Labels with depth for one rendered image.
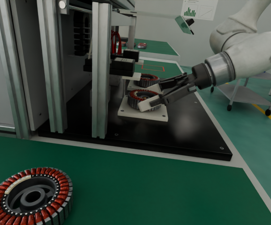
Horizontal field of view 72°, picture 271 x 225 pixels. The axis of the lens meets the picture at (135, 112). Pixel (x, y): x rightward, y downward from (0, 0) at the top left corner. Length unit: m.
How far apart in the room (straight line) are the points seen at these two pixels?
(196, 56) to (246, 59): 5.54
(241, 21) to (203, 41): 5.39
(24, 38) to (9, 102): 0.15
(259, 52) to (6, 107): 0.63
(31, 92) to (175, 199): 0.37
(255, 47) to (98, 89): 0.41
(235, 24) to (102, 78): 0.48
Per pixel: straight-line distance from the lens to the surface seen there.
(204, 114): 0.67
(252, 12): 0.74
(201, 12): 6.05
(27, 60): 0.45
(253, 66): 0.60
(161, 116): 0.56
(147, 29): 5.90
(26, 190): 0.37
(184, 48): 6.01
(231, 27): 0.71
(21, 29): 0.44
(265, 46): 0.60
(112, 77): 0.82
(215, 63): 0.58
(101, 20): 0.39
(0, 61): 0.48
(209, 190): 0.41
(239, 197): 0.43
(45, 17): 0.42
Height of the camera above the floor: 1.02
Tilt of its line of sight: 25 degrees down
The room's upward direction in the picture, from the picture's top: 6 degrees clockwise
